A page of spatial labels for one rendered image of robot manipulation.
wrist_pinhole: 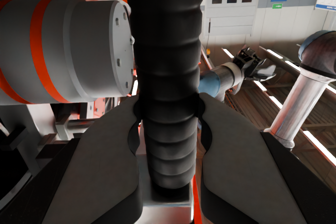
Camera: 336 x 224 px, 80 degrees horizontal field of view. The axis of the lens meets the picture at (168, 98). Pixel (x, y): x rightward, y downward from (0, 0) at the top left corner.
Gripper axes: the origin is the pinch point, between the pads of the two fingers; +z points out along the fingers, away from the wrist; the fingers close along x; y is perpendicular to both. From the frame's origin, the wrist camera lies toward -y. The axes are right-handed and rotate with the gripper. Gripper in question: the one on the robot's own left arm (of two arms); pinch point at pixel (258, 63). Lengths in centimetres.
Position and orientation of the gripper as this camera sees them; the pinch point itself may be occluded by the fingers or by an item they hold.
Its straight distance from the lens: 84.7
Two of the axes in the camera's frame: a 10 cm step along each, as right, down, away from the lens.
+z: 7.4, -3.4, 5.8
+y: 2.5, -6.6, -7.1
